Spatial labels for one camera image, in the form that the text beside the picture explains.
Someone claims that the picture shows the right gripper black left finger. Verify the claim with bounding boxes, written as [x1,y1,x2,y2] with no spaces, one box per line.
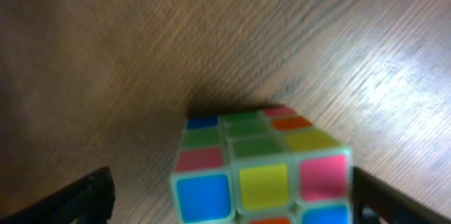
[1,166,116,224]

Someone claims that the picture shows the colourful puzzle cube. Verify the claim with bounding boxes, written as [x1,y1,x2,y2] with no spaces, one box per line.
[170,106,352,224]

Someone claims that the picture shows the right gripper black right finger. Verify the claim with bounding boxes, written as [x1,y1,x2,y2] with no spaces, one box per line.
[352,166,450,224]

